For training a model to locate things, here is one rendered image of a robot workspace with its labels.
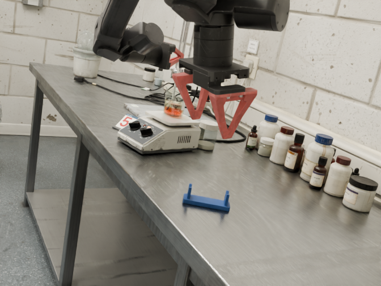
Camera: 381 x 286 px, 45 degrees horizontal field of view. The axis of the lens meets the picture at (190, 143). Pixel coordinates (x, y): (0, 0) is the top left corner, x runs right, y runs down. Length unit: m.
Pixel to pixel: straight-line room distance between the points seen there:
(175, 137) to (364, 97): 0.56
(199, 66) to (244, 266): 0.34
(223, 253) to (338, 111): 0.79
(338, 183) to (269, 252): 0.43
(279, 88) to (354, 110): 0.35
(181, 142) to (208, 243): 0.50
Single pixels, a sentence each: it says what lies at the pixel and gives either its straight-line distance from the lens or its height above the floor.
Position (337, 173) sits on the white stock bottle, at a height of 0.81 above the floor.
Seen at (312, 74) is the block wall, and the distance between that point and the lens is 1.56.
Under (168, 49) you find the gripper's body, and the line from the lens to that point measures 1.19.
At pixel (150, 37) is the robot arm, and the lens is 1.09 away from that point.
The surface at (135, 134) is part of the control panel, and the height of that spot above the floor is 0.79.
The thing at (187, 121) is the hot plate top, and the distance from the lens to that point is 1.28.
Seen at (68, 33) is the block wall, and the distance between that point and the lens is 3.62.
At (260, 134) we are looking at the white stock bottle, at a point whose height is 0.80.
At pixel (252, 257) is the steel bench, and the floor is 0.75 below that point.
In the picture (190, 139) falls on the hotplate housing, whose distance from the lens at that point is 1.29.
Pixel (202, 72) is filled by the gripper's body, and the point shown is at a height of 1.05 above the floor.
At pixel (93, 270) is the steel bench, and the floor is 0.08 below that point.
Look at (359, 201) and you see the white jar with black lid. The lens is 1.17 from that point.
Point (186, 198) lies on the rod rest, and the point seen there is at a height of 0.76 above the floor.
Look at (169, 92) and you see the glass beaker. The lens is 1.29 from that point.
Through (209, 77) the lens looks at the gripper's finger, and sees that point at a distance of 0.61.
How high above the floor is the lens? 1.13
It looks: 16 degrees down
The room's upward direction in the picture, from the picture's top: 11 degrees clockwise
